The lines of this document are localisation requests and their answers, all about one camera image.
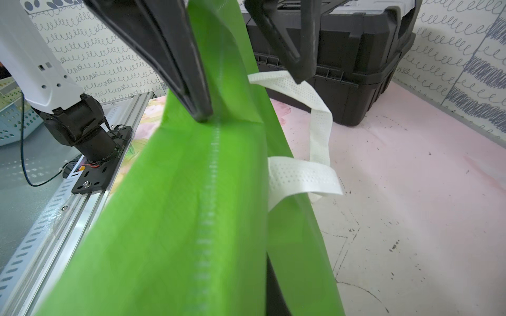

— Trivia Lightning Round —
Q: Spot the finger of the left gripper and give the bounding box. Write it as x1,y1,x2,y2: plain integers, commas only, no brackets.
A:
245,0,322,84
85,0,213,122

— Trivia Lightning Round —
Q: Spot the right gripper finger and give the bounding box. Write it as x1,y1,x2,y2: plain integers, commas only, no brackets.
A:
266,256,292,316

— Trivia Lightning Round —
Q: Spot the green insulated delivery bag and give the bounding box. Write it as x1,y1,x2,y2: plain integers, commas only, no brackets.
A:
36,1,345,315

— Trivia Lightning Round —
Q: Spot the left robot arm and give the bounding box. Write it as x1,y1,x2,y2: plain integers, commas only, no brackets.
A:
1,1,322,162

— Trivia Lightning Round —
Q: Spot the black plastic toolbox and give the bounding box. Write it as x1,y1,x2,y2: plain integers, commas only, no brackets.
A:
240,0,423,127

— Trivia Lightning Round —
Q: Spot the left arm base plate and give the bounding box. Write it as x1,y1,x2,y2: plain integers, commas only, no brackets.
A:
71,125,133,194

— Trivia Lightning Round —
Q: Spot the aluminium mounting rail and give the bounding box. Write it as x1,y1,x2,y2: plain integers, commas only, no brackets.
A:
0,91,155,316

